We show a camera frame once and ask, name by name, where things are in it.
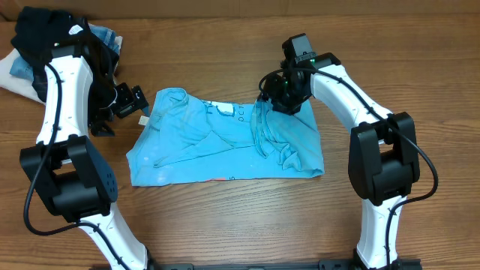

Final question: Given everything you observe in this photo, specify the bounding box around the light blue printed t-shirt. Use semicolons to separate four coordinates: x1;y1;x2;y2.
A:
127;88;325;187

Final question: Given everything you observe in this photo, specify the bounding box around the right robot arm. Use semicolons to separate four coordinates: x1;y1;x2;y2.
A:
258;34;422;269

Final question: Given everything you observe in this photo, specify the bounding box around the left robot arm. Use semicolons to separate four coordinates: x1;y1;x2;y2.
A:
19;34;155;269

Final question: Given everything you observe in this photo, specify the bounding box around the beige folded garment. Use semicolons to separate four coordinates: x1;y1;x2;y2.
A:
0;35;124;103

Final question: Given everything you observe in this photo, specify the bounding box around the black folded shirt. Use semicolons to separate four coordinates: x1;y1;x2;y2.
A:
10;6;120;99

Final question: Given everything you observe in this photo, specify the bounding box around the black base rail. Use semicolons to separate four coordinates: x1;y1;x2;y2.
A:
149;258;423;270

